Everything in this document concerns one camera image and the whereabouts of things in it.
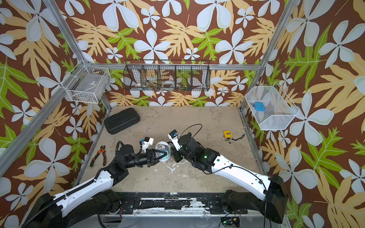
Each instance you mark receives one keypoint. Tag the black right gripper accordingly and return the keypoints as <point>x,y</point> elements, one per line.
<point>176,153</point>

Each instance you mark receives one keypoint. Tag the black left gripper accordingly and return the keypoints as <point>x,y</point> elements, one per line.
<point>150,158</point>

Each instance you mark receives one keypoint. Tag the teal charger plug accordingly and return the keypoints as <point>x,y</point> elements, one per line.
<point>165,158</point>

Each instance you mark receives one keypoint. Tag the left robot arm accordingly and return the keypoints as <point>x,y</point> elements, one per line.
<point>93,196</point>

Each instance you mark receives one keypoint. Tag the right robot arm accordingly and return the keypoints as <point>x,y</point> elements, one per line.
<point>268,195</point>

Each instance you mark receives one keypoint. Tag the yellow tape measure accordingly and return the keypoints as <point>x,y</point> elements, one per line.
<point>227,134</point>

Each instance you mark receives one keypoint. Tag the orange black pliers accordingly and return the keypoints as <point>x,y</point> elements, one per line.
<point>101,151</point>

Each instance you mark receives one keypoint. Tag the black hard plastic case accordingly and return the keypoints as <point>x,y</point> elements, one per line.
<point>122,120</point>

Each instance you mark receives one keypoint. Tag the blue object in basket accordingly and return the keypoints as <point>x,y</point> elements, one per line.
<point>259,106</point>

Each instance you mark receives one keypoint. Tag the white mesh basket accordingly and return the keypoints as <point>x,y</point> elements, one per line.
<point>280,109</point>

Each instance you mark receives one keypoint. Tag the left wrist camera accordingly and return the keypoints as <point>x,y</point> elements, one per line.
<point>145,144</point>

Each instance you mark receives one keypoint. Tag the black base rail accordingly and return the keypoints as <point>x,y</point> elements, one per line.
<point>133,202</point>

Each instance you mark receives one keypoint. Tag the black wire basket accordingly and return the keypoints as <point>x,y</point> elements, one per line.
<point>169,75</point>

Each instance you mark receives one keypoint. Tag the white wire basket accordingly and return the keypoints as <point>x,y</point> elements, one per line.
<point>86,82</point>

